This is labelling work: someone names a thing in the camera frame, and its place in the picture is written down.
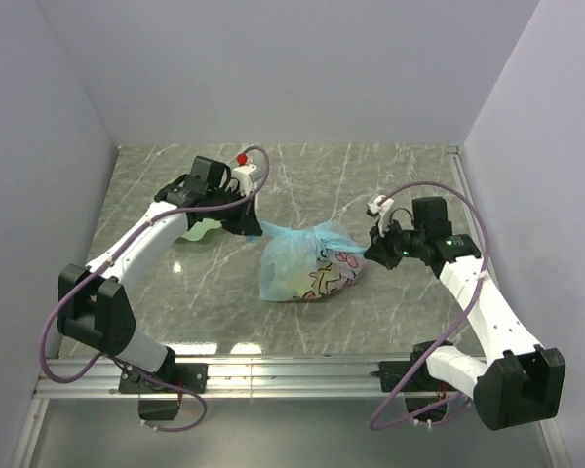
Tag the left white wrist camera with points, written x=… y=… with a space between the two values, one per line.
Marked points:
x=245 y=175

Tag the light green wavy plate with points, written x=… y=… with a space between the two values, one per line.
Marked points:
x=200 y=229

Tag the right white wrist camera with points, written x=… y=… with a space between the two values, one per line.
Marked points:
x=382 y=208

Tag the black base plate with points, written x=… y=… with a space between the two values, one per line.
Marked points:
x=190 y=376
x=390 y=373

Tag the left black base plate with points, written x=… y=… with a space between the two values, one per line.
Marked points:
x=190 y=376

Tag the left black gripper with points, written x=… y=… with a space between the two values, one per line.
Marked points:
x=245 y=222

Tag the aluminium rail frame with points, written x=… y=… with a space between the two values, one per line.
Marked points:
x=260 y=377

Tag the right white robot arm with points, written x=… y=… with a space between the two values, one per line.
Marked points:
x=519 y=381

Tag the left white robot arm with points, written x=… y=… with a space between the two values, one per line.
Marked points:
x=94 y=306

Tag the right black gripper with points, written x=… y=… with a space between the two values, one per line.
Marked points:
x=380 y=249

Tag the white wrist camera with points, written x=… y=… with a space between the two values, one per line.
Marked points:
x=245 y=175
x=382 y=208

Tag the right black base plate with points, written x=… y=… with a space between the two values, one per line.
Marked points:
x=390 y=373

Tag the light blue plastic bag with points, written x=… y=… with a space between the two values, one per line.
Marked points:
x=307 y=264

